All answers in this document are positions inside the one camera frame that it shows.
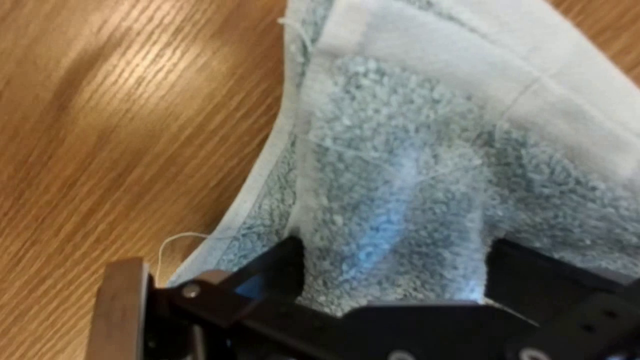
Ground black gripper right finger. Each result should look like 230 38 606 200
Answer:
484 238 640 360

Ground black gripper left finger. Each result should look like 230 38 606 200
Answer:
85 236 307 360

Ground light blue towel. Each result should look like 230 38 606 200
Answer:
161 0 640 319

